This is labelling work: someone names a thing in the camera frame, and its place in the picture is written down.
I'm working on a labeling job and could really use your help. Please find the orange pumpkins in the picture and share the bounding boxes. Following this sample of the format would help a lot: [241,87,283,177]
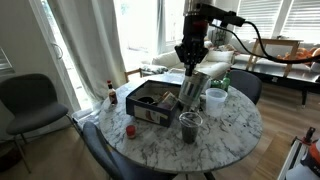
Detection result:
[276,47,320,65]

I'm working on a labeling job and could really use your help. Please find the wooden side table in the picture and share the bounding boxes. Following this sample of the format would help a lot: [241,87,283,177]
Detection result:
[245,37,304,78]

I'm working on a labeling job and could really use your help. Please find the large clear plastic cup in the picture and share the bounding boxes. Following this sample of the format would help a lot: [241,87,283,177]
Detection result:
[205,87,229,118]

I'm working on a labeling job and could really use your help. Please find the small plastic cup dark contents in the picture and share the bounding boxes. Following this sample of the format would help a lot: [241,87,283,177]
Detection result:
[178,111,204,145]

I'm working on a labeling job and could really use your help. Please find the green white metal rail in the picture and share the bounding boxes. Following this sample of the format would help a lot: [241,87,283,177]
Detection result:
[276,134,309,180]

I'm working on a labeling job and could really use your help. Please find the grey upholstered chair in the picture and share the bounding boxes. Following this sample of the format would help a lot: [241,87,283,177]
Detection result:
[0,73,70,174]

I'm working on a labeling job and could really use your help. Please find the green bottle red cap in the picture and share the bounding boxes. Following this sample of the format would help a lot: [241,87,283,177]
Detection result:
[221,69,232,93]

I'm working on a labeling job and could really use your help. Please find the wooden chair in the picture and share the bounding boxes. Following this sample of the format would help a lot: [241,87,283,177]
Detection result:
[124,68,144,84]

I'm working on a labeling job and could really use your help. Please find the white plastic object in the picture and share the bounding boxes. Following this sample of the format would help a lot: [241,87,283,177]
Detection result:
[285,139,320,180]

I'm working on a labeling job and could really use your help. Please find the small red cup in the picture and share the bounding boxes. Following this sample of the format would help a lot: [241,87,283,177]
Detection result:
[125,124,137,140]

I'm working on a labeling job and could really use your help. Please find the black bowl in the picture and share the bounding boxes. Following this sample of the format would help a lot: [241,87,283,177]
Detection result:
[137,95,156,105]

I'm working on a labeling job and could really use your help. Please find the beige curtain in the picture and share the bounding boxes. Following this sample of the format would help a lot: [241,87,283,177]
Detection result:
[46,0,128,101]

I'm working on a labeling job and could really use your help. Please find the black table base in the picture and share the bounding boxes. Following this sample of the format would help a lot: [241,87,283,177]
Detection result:
[201,171,218,180]

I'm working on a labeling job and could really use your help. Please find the hot sauce bottle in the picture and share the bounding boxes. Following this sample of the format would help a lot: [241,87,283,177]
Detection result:
[106,79,119,106]

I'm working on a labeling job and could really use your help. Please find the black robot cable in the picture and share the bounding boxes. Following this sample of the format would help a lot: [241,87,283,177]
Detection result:
[209,20,320,66]

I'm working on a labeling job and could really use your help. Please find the brown snack packet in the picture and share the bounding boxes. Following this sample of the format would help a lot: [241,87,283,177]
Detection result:
[156,91,179,111]

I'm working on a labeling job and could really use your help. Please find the blue upholstered chair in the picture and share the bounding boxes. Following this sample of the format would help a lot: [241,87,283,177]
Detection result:
[81,120,178,180]
[229,69,263,106]

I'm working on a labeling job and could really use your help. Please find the black low bench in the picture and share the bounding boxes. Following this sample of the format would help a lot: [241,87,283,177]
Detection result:
[231,61,320,108]

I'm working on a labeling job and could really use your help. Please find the patterned grey blanket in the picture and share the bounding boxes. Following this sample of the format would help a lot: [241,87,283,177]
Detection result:
[139,63,169,75]

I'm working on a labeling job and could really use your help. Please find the red black clamp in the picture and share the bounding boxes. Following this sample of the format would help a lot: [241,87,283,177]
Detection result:
[291,126,318,146]

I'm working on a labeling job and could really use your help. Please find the blue cardboard box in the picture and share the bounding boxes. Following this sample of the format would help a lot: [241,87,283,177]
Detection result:
[125,79,184,128]

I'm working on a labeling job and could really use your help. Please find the small green jar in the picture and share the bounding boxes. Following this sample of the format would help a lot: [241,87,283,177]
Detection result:
[210,79,223,89]

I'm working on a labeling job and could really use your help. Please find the beige sofa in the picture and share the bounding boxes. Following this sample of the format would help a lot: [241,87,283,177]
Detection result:
[151,41,236,81]

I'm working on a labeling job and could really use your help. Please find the white window blind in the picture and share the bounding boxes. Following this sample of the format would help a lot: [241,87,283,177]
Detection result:
[234,0,284,40]
[283,0,320,44]
[0,46,16,77]

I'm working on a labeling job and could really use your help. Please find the cream cushion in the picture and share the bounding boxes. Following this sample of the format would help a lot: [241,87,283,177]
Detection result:
[206,49,235,64]

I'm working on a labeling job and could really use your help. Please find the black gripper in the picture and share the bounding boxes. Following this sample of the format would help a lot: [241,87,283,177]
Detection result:
[175,31,210,77]

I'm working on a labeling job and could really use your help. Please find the green houseplant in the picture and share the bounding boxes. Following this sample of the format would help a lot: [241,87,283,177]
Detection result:
[211,26,231,48]

